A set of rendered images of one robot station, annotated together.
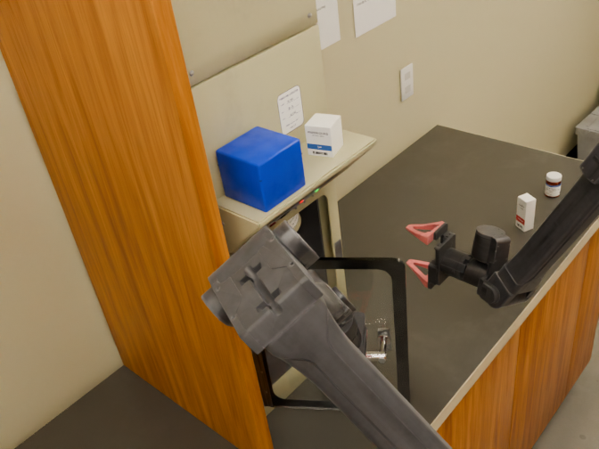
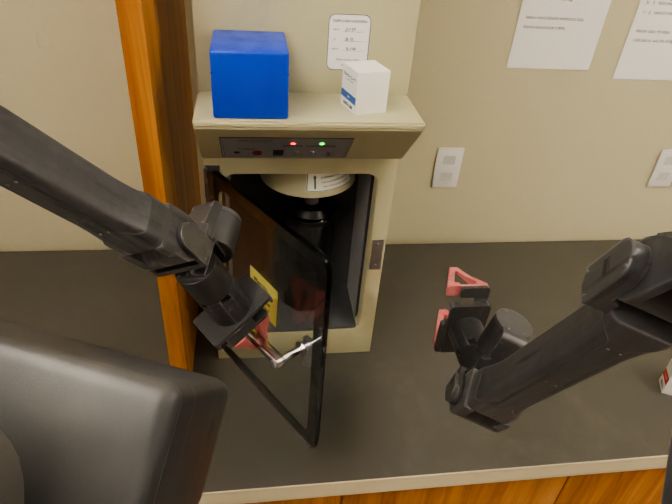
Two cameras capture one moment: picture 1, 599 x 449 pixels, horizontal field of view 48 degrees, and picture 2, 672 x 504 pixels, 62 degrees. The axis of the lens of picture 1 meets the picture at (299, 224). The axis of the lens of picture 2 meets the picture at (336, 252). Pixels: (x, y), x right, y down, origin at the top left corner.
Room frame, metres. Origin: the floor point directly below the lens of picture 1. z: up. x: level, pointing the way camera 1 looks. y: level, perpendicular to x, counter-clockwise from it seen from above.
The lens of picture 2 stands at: (0.41, -0.49, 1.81)
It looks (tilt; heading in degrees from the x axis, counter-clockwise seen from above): 36 degrees down; 34
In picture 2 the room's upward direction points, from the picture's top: 5 degrees clockwise
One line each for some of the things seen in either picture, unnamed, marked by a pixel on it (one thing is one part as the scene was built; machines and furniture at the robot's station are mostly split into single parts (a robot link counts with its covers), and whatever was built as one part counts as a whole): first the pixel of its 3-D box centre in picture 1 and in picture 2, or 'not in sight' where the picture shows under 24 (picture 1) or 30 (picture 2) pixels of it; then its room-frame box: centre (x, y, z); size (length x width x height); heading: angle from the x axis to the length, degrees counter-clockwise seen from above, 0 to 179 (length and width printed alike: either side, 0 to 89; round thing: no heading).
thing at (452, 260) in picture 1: (455, 263); (468, 338); (1.07, -0.31, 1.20); 0.07 x 0.07 x 0.10; 44
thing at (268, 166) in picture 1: (261, 167); (250, 73); (0.96, 0.05, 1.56); 0.10 x 0.10 x 0.09; 44
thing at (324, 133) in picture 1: (324, 134); (364, 87); (1.08, -0.07, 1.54); 0.05 x 0.05 x 0.06; 60
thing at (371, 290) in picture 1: (327, 340); (263, 313); (0.91, -0.02, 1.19); 0.30 x 0.01 x 0.40; 76
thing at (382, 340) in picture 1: (364, 350); (274, 343); (0.87, -0.08, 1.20); 0.10 x 0.05 x 0.03; 76
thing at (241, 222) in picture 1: (300, 192); (307, 138); (1.02, -0.01, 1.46); 0.32 x 0.11 x 0.10; 134
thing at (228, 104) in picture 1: (243, 223); (296, 163); (1.15, 0.12, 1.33); 0.32 x 0.25 x 0.77; 134
